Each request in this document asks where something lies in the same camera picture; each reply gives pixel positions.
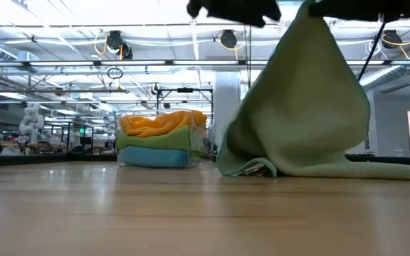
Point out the orange microfiber towel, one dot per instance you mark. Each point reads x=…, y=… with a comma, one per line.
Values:
x=162, y=124

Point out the white building column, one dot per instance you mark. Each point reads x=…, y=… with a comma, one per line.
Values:
x=226, y=106

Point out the white robot figure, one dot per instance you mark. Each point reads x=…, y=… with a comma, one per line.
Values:
x=31, y=124

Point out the pale green microfiber towel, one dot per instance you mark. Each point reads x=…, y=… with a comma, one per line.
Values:
x=304, y=106

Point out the blue microfiber towel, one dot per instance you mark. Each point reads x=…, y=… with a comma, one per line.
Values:
x=155, y=157

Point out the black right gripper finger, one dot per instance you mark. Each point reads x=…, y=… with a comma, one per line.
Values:
x=368, y=9

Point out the black background gantry frame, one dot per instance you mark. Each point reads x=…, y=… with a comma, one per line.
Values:
x=185, y=90

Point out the bright green microfiber towel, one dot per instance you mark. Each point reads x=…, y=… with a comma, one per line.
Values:
x=155, y=141

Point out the clear plastic bin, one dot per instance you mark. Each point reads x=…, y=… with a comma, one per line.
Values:
x=208, y=142

